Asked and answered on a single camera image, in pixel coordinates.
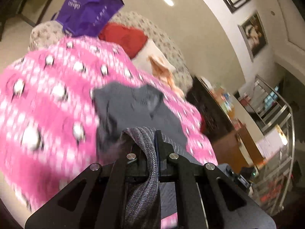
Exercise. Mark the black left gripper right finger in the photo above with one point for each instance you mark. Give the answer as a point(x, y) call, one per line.
point(204, 196)

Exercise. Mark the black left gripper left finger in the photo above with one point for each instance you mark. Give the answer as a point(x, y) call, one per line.
point(96, 198)

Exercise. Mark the grey striped suit jacket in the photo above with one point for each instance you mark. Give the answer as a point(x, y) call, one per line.
point(133, 115)

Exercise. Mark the metal shelf rack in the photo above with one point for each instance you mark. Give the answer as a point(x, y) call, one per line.
point(274, 118)

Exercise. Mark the dark wooden nightstand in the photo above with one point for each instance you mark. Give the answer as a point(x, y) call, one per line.
point(216, 122)

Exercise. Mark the pink penguin bedspread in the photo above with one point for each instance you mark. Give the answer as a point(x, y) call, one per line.
point(48, 120)

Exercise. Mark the orange fringed cloth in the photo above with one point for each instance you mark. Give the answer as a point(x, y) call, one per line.
point(163, 74)

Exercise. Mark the white pillow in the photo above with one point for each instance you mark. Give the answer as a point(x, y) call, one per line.
point(142, 59)

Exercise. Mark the red cushion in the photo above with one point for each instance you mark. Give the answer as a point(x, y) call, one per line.
point(130, 39)

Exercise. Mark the framed portrait picture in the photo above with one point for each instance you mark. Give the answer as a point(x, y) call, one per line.
point(253, 34)

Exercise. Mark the floral grey headboard cover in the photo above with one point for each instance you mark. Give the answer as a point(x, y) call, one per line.
point(50, 32)

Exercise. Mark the purple shopping bag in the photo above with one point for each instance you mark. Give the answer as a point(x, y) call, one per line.
point(86, 17)

